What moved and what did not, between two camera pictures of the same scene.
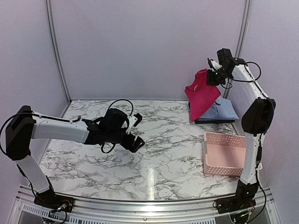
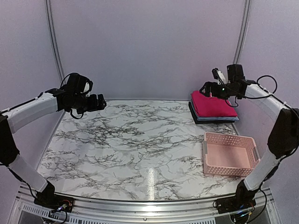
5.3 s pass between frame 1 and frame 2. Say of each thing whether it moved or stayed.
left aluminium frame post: stayed
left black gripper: moved
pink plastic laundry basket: stayed
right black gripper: moved
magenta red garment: moved
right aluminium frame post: stayed
